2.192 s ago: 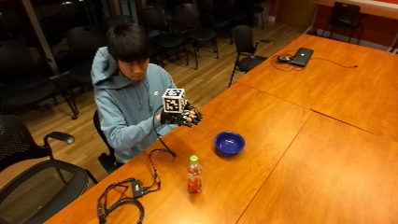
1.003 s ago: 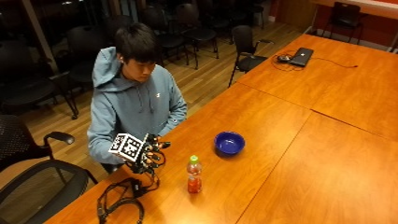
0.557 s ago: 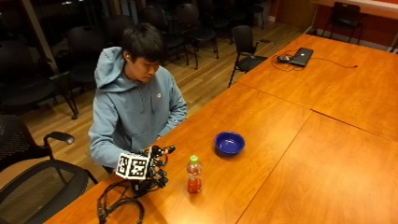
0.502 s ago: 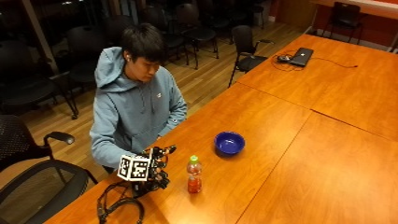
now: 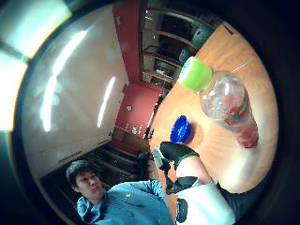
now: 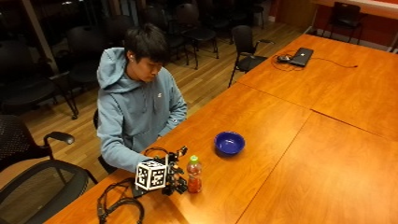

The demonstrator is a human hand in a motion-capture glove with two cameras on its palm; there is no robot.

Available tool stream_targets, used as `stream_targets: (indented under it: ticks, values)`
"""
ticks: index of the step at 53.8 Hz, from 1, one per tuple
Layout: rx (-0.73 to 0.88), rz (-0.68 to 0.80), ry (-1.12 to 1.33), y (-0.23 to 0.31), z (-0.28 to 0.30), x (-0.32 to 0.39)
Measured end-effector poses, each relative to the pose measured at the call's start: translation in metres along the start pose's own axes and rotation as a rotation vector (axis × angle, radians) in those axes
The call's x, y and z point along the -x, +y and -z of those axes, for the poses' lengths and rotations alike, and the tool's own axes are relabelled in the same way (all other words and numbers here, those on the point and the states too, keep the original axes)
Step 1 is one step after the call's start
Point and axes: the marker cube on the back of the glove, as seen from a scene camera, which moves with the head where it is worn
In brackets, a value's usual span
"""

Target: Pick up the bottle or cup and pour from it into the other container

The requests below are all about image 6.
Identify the red drink bottle green cap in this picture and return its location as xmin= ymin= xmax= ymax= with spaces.
xmin=185 ymin=154 xmax=204 ymax=194

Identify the white marker cube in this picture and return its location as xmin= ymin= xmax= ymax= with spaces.
xmin=135 ymin=159 xmax=169 ymax=191

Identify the blue bowl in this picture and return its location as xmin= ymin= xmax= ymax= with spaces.
xmin=213 ymin=131 xmax=247 ymax=156

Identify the the person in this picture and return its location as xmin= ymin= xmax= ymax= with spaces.
xmin=96 ymin=23 xmax=189 ymax=174

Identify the black armchair with grey armrest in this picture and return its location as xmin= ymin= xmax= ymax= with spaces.
xmin=227 ymin=24 xmax=276 ymax=90

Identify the black mesh armchair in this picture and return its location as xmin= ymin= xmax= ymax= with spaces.
xmin=0 ymin=159 xmax=100 ymax=224

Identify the black perforated back armchair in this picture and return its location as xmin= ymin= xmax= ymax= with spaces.
xmin=0 ymin=114 xmax=78 ymax=173

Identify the row of black chairs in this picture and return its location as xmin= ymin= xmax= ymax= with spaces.
xmin=0 ymin=0 xmax=267 ymax=121

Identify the black laptop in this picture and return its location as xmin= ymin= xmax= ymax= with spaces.
xmin=288 ymin=47 xmax=316 ymax=68

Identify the black armless chair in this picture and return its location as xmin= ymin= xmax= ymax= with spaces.
xmin=324 ymin=1 xmax=368 ymax=44

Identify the white counter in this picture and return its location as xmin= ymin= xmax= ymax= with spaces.
xmin=312 ymin=0 xmax=398 ymax=21

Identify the thick black glove cable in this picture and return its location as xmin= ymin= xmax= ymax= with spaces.
xmin=96 ymin=177 xmax=147 ymax=224

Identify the thin black laptop cable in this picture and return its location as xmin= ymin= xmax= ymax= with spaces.
xmin=271 ymin=50 xmax=361 ymax=73

